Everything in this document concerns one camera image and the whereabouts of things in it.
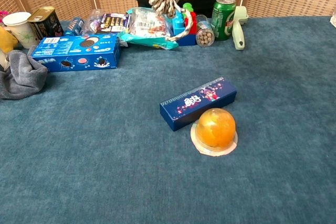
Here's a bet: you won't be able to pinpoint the green beer can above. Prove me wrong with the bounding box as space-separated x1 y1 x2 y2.
212 0 236 41

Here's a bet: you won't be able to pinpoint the red green toy block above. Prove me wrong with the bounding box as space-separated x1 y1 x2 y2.
182 3 197 35

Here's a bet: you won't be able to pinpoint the clear snack jar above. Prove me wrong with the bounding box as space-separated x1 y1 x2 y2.
195 14 215 48

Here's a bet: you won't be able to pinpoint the pale green lint roller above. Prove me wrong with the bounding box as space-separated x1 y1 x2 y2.
232 5 249 51

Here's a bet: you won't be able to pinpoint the blue red toy blocks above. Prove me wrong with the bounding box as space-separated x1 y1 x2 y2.
170 11 197 46

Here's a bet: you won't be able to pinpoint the teal snack bag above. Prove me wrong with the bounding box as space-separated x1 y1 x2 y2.
117 7 179 51

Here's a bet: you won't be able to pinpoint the battery blister pack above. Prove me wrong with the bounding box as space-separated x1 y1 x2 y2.
101 13 131 35

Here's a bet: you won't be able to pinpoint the long dark blue box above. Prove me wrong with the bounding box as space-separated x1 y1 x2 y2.
159 76 238 132

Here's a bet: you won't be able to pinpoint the clear dark snack bag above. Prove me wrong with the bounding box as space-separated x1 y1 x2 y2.
83 8 106 35

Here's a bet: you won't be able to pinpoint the blue drink bottle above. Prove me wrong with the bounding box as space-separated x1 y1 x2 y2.
64 17 85 37

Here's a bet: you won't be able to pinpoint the orange jelly cup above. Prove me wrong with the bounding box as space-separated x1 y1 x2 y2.
190 108 239 156

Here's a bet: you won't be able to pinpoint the blue Oreo cookie box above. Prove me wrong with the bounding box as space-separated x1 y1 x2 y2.
31 34 122 73

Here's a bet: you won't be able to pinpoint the black gold tin can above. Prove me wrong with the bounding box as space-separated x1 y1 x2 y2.
27 6 65 41

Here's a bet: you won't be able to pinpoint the white paper cup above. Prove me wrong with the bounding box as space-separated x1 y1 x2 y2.
2 12 39 49

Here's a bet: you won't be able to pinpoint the gray cloth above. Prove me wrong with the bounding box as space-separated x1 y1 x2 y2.
0 45 49 101

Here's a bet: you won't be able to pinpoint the yellow plush toy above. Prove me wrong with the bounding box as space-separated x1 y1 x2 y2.
0 26 18 54

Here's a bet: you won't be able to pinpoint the blue tablecloth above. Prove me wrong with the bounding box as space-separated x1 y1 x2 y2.
0 15 336 224

